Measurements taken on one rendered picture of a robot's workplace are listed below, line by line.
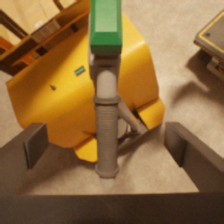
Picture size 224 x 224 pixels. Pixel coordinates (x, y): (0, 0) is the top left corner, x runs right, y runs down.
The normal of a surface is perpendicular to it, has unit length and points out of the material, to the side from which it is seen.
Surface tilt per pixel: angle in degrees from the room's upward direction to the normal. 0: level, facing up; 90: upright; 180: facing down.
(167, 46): 0
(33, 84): 0
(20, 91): 0
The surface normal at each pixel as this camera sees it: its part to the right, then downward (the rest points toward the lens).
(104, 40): 0.02, 0.53
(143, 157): -0.25, -0.22
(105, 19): 0.02, -0.22
